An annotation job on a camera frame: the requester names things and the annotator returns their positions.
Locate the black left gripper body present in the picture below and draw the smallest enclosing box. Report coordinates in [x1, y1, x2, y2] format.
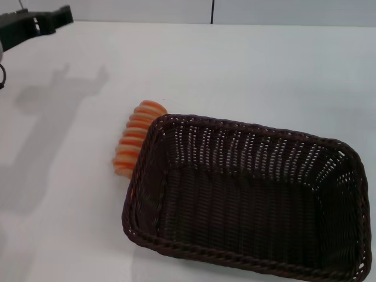
[0, 11, 39, 52]

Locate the dark brown woven basket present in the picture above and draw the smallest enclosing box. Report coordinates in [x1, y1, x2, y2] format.
[121, 113, 371, 282]

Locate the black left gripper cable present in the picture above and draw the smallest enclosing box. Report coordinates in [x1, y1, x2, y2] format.
[0, 62, 8, 89]

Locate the orange striped spiral bread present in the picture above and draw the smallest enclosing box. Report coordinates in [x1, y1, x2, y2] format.
[112, 99, 169, 179]

